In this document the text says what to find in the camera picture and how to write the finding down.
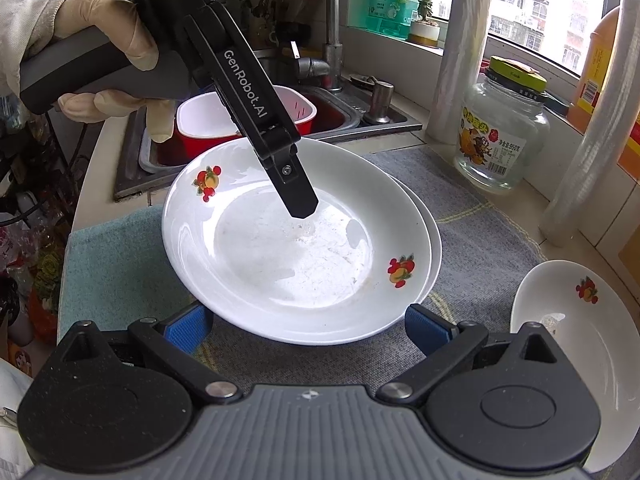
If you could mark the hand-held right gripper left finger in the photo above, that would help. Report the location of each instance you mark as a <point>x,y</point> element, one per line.
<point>187,330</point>

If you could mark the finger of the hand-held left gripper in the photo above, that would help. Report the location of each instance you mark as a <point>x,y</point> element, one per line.
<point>295,190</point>

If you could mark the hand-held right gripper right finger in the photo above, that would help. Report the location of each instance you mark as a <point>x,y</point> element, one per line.
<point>430,330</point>

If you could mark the white fruit-print plate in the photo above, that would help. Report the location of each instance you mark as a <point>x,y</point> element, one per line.
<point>436,260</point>

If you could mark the white plate with brown stains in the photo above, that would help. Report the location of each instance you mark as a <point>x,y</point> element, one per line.
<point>280,260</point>

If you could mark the white plate with food crumbs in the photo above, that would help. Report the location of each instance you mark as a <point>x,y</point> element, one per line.
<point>600,360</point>

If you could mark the person's left forearm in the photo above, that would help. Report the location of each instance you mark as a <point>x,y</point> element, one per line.
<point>30,20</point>

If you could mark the person's left hand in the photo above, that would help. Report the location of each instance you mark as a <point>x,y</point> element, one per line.
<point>105,10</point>

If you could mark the white colander basket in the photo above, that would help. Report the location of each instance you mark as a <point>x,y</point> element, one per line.
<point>200,115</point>

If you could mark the red plastic basin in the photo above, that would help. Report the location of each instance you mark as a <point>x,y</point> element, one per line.
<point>200,147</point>

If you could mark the steel kitchen faucet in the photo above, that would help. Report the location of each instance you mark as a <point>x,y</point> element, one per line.
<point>332,35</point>

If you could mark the grey checked towel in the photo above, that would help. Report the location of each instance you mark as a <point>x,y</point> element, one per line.
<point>475,240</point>

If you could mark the sink soap dispenser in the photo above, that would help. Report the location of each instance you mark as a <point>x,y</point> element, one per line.
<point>382,102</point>

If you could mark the metal drain lid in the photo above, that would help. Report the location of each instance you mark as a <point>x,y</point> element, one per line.
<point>365,80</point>

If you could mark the stainless steel sink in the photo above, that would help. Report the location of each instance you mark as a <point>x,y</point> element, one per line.
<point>127,170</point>

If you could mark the green detergent bottle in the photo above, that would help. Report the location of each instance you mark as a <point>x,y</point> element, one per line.
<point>390,5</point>

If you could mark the small potted plant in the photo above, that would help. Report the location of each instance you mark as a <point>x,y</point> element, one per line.
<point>424,35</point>

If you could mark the short plastic bag roll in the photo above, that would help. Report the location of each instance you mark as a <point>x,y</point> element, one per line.
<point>460,60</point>

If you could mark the glass jar with yellow-green lid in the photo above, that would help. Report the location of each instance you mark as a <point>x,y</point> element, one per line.
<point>500,125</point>

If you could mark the tall cling film roll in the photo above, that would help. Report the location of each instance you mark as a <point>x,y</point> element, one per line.
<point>590,135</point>

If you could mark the window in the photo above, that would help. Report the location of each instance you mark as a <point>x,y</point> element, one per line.
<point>525,10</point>

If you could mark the orange cooking oil bottle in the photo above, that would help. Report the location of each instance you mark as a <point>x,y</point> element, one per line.
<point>595,85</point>

